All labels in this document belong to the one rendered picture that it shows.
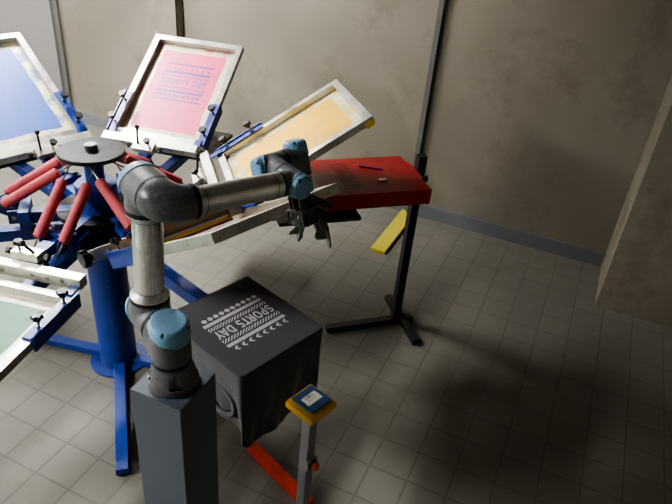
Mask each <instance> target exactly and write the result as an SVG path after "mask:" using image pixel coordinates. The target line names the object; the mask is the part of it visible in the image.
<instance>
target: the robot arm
mask: <svg viewBox="0 0 672 504"><path fill-rule="evenodd" d="M250 170H251V173H252V176H250V177H244V178H239V179H233V180H227V181H222V182H216V183H211V184H205V185H200V186H197V185H196V184H194V183H188V184H179V183H175V182H173V181H172V180H171V179H170V178H168V177H167V176H166V175H165V174H164V173H163V172H162V171H161V170H160V169H159V168H158V167H157V166H155V165H153V164H152V163H150V162H147V161H135V162H132V163H130V164H128V165H126V166H125V167H124V168H123V169H122V170H121V172H120V173H119V175H118V178H117V186H118V189H119V191H120V193H121V194H122V195H123V196H124V211H125V215H126V216H127V217H128V218H130V219H131V231H132V250H133V269H134V288H133V289H132V290H131V291H130V295H129V297H128V298H127V300H126V303H125V311H126V314H127V317H128V319H129V321H130V322H131V323H132V324H133V325H134V326H135V327H136V329H137V330H138V331H139V333H140V334H141V335H142V337H143V338H144V340H145V341H146V342H147V344H148V345H149V347H150V350H151V360H152V364H151V367H150V370H149V373H148V376H147V382H148V388H149V390H150V391H151V392H152V393H153V394H154V395H156V396H158V397H160V398H165V399H175V398H180V397H183V396H186V395H188V394H190V393H191V392H192V391H193V390H194V389H195V388H196V387H197V385H198V383H199V371H198V368H197V366H196V365H195V363H194V361H193V359H192V343H191V334H192V329H191V325H190V321H189V319H188V317H187V316H186V315H185V314H184V313H183V312H182V311H180V310H176V311H175V309H173V308H171V305H170V290H169V289H168V287H166V286H165V278H164V234H163V223H178V222H187V221H192V220H197V219H200V218H202V216H203V214H206V213H211V212H215V211H220V210H225V209H230V208H234V207H239V206H244V205H248V204H253V203H258V202H263V201H267V200H272V199H277V198H282V197H286V196H288V202H289V208H290V209H288V210H286V211H287V217H288V223H289V225H291V224H292V226H295V227H294V228H293V229H291V230H290V232H289V234H290V235H293V234H296V236H297V241H298V242H299V241H300V240H301V238H302V237H303V232H304V228H305V227H309V226H311V225H312V223H314V227H315V229H316V232H315V234H314V237H315V239H317V240H323V239H325V240H326V243H327V245H328V246H329V248H330V247H331V237H330V232H329V226H328V223H327V220H326V218H325V216H324V215H323V214H322V212H321V211H320V209H319V208H321V209H322V210H327V209H329V210H332V208H333V203H332V202H330V201H328V200H327V199H323V198H320V197H318V196H315V195H313V194H311V192H313V191H314V189H313V179H312V172H311V166H310V159H309V151H308V146H307V142H306V140H305V139H302V138H296V139H290V140H287V141H284V142H283V149H281V150H279V151H275V152H271V153H267V154H264V155H263V154H261V155H260V156H257V157H254V158H252V160H251V162H250ZM318 207H319V208H318ZM289 214H290V218H291V221H290V220H289Z"/></svg>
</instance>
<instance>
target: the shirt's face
mask: <svg viewBox="0 0 672 504"><path fill-rule="evenodd" d="M253 294H254V295H255V296H257V297H258V298H260V299H261V300H263V301H264V302H266V303H267V304H269V305H270V306H272V307H273V308H275V309H276V310H278V311H279V312H280V313H282V314H283V315H285V316H286V317H288V318H289V319H291V321H289V322H287V323H286V324H284V325H282V326H280V327H279V328H277V329H275V330H273V331H272V332H270V333H268V334H266V335H265V336H263V337H261V338H259V339H258V340H256V341H254V342H253V343H251V344H249V345H247V346H246V347H244V348H242V349H240V350H239V351H237V352H234V351H233V350H231V349H230V348H229V347H227V346H226V345H225V344H223V343H222V342H221V341H220V340H218V339H217V338H216V337H214V336H213V335H212V334H211V333H209V332H208V331H207V330H205V329H204V328H203V327H201V326H200V325H199V324H198V322H200V321H202V320H203V319H205V318H207V317H209V316H211V315H213V314H215V313H217V312H219V311H221V310H223V309H225V308H227V307H229V306H231V305H233V304H235V303H237V302H239V301H241V300H243V299H245V298H247V297H249V296H251V295H253ZM177 310H180V311H182V312H183V313H184V314H185V315H186V316H187V317H188V319H189V321H190V325H191V329H192V334H191V337H192V338H193V339H195V340H196V341H197V342H198V343H200V344H201V345H202V346H203V347H205V348H206V349H207V350H208V351H210V352H211V353H212V354H213V355H215V356H216V357H217V358H218V359H220V360H221V361H222V362H223V363H225V364H226V365H227V366H228V367H230V368H231V369H232V370H233V371H235V372H236V373H237V374H238V375H244V374H246V373H247V372H249V371H251V370H252V369H254V368H256V367H257V366H259V365H261V364H262V363H264V362H265V361H267V360H269V359H270V358H272V357H274V356H275V355H277V354H279V353H280V352H282V351H283V350H285V349H287V348H288V347H290V346H292V345H293V344H295V343H297V342H298V341H300V340H301V339H303V338H305V337H306V336H308V335H310V334H311V333H313V332H315V331H316V330H318V329H319V328H321V325H320V324H319V323H317V322H316V321H314V320H313V319H311V318H310V317H308V316H306V315H305V314H303V313H302V312H300V311H299V310H297V309H296V308H294V307H293V306H291V305H290V304H288V303H287V302H285V301H284V300H282V299H281V298H279V297H278V296H276V295H275V294H273V293H272V292H270V291H268V290H267V289H265V288H264V287H262V286H261V285H259V284H258V283H256V282H255V281H253V280H252V279H250V278H249V277H247V276H246V277H244V278H242V279H240V280H238V281H236V282H234V283H231V284H229V285H227V286H225V287H223V288H221V289H219V290H217V291H215V292H213V293H211V294H208V295H206V296H204V297H202V298H200V299H198V300H196V301H194V302H192V303H190V304H188V305H185V306H183V307H181V308H179V309H177Z"/></svg>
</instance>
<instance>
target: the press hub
mask: <svg viewBox="0 0 672 504"><path fill-rule="evenodd" d="M125 154H126V148H125V146H124V145H123V144H122V143H120V142H119V141H116V140H113V139H108V138H99V137H91V138H81V139H76V140H72V141H69V142H66V143H64V144H62V145H61V146H60V147H59V148H58V149H57V150H56V155H57V158H58V159H59V160H60V161H62V162H63V163H66V164H69V165H73V166H80V167H84V173H85V176H82V177H80V178H78V179H77V180H76V181H75V182H74V188H75V194H72V195H70V196H68V197H66V198H65V199H63V200H62V201H61V202H60V203H59V205H73V203H74V200H75V198H76V196H77V193H78V191H79V189H80V186H81V184H82V183H84V182H86V183H87V182H88V180H89V177H90V175H91V173H92V171H91V170H90V168H89V167H91V168H92V169H93V168H94V166H96V168H95V170H94V172H95V174H96V175H97V177H98V178H104V179H105V180H106V182H107V183H108V185H109V186H110V188H111V189H112V191H113V192H114V194H115V195H116V196H117V198H118V199H119V201H124V196H123V195H122V194H120V195H119V191H118V186H117V179H116V178H115V177H113V176H111V175H108V174H104V166H103V165H107V164H111V163H114V162H116V161H118V160H120V159H121V158H123V157H124V155H125ZM96 180H97V178H96V177H95V175H94V174H93V175H92V177H91V180H90V182H89V184H91V185H92V187H93V188H92V190H91V193H90V195H89V198H88V200H87V202H86V205H85V207H84V210H83V212H82V213H85V214H89V215H94V216H93V217H92V218H91V219H90V220H88V221H87V222H86V223H85V224H84V225H83V229H88V230H90V231H96V232H97V235H96V236H95V237H94V238H93V239H92V240H91V241H90V242H88V243H87V244H86V249H89V250H92V249H95V248H98V247H100V246H103V245H106V244H109V243H110V242H109V239H111V238H110V237H109V236H108V235H106V232H108V231H112V229H110V228H112V227H115V223H114V222H113V221H111V220H110V219H108V218H107V217H106V216H104V214H107V213H110V212H113V210H112V209H111V207H110V206H109V204H108V203H107V202H106V200H105V199H104V197H103V196H102V194H101V193H100V191H99V190H98V188H97V187H96V185H95V181H96ZM69 212H70V211H59V212H56V215H57V218H58V219H59V220H60V221H61V222H62V223H64V224H65V222H66V219H67V217H68V215H69ZM89 250H88V251H89ZM87 272H88V278H89V284H90V291H91V297H92V304H93V310H94V316H95V323H96V329H97V336H98V342H99V349H100V355H101V357H100V356H95V355H92V357H91V361H90V363H91V367H92V369H93V370H94V371H95V372H96V373H97V374H99V375H101V376H104V377H110V378H114V364H119V363H125V376H128V375H131V374H133V373H135V372H137V371H138V370H140V369H141V368H142V367H143V366H139V365H135V364H132V361H131V359H132V358H133V357H134V356H135V354H136V352H137V353H141V354H146V355H148V352H147V350H146V348H145V347H144V346H143V345H142V344H140V343H138V342H136V340H135V331H134V325H133V324H132V323H131V322H130V321H129V319H128V317H127V314H126V311H125V303H126V300H127V298H128V297H129V295H130V287H129V279H128V270H127V267H122V268H117V269H113V268H112V266H111V263H110V261H109V258H108V257H107V258H105V259H102V260H99V261H97V262H93V265H92V266H91V267H89V268H87Z"/></svg>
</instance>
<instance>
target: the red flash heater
mask: <svg viewBox="0 0 672 504"><path fill-rule="evenodd" d="M359 165H360V166H367V167H373V168H380V169H383V170H378V169H372V168H365V167H359ZM310 166H311V172H312V179H313V189H316V188H320V187H323V186H327V185H330V184H334V183H337V185H338V188H339V191H340V193H337V194H335V195H332V196H330V197H328V198H325V199H327V200H328V201H330V202H332V203H333V208H332V210H329V209H327V210H324V211H325V212H326V211H340V210H353V209H366V208H379V207H393V206H406V205H419V204H429V203H430V198H431V192H432V189H431V188H430V187H429V186H428V185H427V184H426V183H425V182H424V177H423V176H422V175H421V174H420V173H419V172H418V171H417V170H416V169H415V168H414V167H413V166H412V165H411V164H410V163H409V162H408V161H406V162H405V160H404V159H403V158H402V157H401V156H388V157H368V158H347V159H327V160H314V161H312V162H310ZM378 178H386V179H387V181H382V182H380V181H379V180H378Z"/></svg>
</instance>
